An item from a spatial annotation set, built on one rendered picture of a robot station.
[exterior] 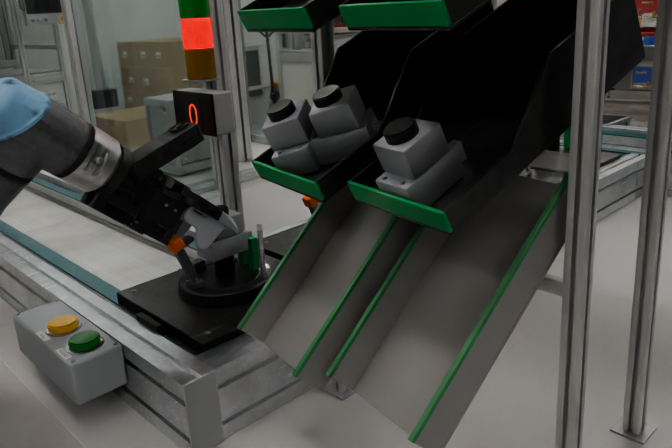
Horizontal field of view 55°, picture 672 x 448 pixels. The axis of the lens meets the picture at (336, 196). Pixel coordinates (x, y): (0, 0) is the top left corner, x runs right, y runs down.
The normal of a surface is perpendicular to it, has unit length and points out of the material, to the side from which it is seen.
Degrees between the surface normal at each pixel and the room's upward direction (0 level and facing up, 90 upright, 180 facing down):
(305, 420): 0
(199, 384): 90
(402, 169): 115
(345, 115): 108
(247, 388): 90
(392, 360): 45
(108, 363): 90
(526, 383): 0
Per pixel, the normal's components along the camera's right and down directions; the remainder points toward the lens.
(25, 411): -0.05, -0.96
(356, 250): -0.62, -0.53
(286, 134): -0.18, 0.58
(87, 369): 0.69, 0.17
